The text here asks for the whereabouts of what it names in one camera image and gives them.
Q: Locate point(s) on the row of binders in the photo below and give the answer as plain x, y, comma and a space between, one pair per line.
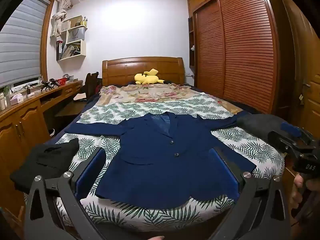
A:
60, 50

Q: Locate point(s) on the wooden desk cabinet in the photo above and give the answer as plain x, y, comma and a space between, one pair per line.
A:
22, 125

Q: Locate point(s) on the tied beige curtain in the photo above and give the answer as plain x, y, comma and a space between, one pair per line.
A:
58, 20

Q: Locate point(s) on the grey paper bag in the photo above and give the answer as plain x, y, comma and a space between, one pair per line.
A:
76, 35

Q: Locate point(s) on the pink tissue box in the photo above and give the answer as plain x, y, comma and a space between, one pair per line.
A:
17, 99

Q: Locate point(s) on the green leaf print blanket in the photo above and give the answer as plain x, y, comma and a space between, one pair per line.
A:
155, 217

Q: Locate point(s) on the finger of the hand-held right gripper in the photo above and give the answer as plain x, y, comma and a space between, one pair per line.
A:
290, 129
277, 137

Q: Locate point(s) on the white wall shelf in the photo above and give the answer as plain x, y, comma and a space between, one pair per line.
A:
82, 50

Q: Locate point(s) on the red plastic basket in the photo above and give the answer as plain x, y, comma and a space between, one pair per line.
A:
62, 82

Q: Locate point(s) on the row of toiletry bottles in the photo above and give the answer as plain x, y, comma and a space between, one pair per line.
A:
5, 100

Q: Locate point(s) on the window with grey blind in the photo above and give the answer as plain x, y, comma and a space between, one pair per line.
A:
20, 45

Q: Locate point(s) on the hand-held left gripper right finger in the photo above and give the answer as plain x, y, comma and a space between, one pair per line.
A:
225, 170

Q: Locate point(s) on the wooden bed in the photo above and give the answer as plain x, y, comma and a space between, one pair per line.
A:
125, 70

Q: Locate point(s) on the dark wooden chair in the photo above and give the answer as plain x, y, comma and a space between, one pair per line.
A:
91, 85

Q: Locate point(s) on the wooden door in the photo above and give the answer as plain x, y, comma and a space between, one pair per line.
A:
312, 100

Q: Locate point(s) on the person's right hand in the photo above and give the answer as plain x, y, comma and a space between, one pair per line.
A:
298, 187

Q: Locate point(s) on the dark grey garment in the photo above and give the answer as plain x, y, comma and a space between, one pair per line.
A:
257, 125

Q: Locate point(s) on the yellow plush toy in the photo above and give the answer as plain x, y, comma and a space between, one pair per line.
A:
147, 78

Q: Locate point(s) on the navy blue suit jacket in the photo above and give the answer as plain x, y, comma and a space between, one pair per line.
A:
155, 170

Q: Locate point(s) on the floral print blanket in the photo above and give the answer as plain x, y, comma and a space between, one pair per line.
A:
150, 93

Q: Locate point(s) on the person's left hand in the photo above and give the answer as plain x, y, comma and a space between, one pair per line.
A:
156, 238

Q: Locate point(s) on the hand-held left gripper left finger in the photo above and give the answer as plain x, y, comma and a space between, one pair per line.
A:
91, 172

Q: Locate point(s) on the black garment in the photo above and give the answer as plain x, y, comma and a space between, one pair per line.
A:
45, 162

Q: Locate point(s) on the wooden louvred wardrobe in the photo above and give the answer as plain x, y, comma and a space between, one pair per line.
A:
245, 55

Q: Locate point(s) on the black gadget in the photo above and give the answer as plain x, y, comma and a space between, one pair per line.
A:
48, 83

